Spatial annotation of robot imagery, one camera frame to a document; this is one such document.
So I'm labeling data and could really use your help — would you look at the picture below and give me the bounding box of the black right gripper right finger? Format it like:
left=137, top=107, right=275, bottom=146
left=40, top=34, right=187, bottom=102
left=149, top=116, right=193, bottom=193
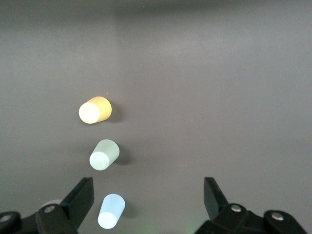
left=195, top=177, right=265, bottom=234

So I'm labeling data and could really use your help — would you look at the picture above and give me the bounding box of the light blue plastic cup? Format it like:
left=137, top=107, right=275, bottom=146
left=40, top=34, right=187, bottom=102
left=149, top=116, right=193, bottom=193
left=97, top=194, right=126, bottom=229

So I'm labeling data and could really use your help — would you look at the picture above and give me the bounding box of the dark grey table mat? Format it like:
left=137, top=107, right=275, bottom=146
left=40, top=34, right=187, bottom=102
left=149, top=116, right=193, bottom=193
left=0, top=0, right=312, bottom=234

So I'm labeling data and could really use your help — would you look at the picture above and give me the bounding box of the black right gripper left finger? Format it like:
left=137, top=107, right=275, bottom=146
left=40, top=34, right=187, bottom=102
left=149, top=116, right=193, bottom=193
left=35, top=177, right=95, bottom=234

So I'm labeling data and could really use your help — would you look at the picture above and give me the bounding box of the yellow plastic cup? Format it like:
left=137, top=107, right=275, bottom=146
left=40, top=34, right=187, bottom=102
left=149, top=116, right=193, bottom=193
left=78, top=97, right=113, bottom=124

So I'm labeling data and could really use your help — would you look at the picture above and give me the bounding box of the pale green plastic cup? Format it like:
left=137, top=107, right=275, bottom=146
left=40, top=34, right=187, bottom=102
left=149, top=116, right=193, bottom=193
left=89, top=139, right=120, bottom=171

